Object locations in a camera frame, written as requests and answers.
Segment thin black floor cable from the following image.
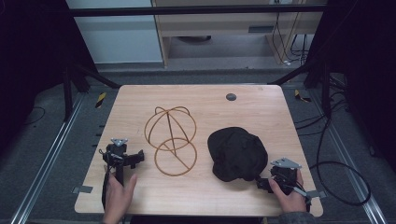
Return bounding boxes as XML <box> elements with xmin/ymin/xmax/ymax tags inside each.
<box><xmin>23</xmin><ymin>105</ymin><xmax>47</xmax><ymax>127</ymax></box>

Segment black cap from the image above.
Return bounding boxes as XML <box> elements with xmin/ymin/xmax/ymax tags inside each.
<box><xmin>206</xmin><ymin>126</ymin><xmax>269</xmax><ymax>183</ymax></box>

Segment light wooden desk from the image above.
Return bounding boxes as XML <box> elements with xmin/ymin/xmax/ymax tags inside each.
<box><xmin>150</xmin><ymin>0</ymin><xmax>329</xmax><ymax>68</ymax></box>

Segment aluminium floor rail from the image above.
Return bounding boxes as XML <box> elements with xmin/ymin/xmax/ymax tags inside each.
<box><xmin>306</xmin><ymin>90</ymin><xmax>389</xmax><ymax>224</ymax></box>
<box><xmin>8</xmin><ymin>92</ymin><xmax>87</xmax><ymax>224</ymax></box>

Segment black gripper strap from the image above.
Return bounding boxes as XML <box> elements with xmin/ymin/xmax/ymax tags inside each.
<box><xmin>100</xmin><ymin>166</ymin><xmax>110</xmax><ymax>210</ymax></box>

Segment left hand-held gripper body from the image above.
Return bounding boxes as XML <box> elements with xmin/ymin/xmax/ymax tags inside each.
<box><xmin>102</xmin><ymin>137</ymin><xmax>132</xmax><ymax>187</ymax></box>

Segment black metal stand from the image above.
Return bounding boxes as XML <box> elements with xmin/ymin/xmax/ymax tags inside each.
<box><xmin>268</xmin><ymin>59</ymin><xmax>332</xmax><ymax>119</ymax></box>
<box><xmin>61</xmin><ymin>62</ymin><xmax>121</xmax><ymax>123</ymax></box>

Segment brown wire hat stand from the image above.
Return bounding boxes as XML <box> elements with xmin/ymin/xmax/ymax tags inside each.
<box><xmin>143</xmin><ymin>105</ymin><xmax>199</xmax><ymax>177</ymax></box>

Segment grey tape strip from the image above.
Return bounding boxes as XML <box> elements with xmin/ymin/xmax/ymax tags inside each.
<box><xmin>71</xmin><ymin>185</ymin><xmax>94</xmax><ymax>195</ymax></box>
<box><xmin>305</xmin><ymin>189</ymin><xmax>328</xmax><ymax>200</ymax></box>

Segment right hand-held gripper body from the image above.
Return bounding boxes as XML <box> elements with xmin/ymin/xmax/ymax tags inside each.
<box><xmin>268</xmin><ymin>157</ymin><xmax>312</xmax><ymax>203</ymax></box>

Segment person's left hand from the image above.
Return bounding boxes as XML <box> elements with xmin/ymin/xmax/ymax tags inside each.
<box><xmin>103</xmin><ymin>173</ymin><xmax>138</xmax><ymax>224</ymax></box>

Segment white cabinet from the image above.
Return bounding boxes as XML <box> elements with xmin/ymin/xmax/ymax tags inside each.
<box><xmin>65</xmin><ymin>0</ymin><xmax>164</xmax><ymax>65</ymax></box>

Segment hanging black desk cables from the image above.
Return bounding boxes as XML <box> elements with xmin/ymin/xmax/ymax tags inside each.
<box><xmin>271</xmin><ymin>11</ymin><xmax>310</xmax><ymax>67</ymax></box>

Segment yellow black striped tape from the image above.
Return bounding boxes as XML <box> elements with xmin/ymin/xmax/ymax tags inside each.
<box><xmin>94</xmin><ymin>91</ymin><xmax>107</xmax><ymax>109</ymax></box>
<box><xmin>293</xmin><ymin>89</ymin><xmax>312</xmax><ymax>104</ymax></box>

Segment person's right hand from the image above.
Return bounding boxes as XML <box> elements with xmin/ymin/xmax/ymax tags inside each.
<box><xmin>268</xmin><ymin>169</ymin><xmax>307</xmax><ymax>215</ymax></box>

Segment black metal frame bar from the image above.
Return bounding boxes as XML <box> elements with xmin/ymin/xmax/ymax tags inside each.
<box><xmin>66</xmin><ymin>4</ymin><xmax>328</xmax><ymax>18</ymax></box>

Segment black floor cable loop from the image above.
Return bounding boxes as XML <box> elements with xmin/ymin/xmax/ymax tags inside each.
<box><xmin>308</xmin><ymin>115</ymin><xmax>372</xmax><ymax>207</ymax></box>

